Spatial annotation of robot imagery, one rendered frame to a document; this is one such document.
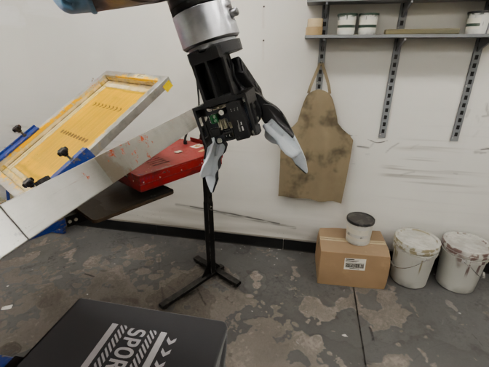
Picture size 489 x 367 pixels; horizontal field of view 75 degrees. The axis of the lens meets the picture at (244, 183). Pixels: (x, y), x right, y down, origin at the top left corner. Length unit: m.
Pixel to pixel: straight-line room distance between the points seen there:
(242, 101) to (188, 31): 0.10
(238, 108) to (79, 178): 0.20
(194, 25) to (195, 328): 0.80
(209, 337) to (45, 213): 0.70
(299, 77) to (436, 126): 1.02
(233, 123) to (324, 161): 2.13
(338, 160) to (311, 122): 0.36
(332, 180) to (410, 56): 0.99
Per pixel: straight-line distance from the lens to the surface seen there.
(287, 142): 0.45
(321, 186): 2.57
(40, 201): 0.36
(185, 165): 1.78
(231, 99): 0.39
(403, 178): 2.71
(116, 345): 1.01
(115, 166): 0.44
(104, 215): 1.65
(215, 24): 0.41
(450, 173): 2.79
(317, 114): 2.45
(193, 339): 0.98
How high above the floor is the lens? 1.68
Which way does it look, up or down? 23 degrees down
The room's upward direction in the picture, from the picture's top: straight up
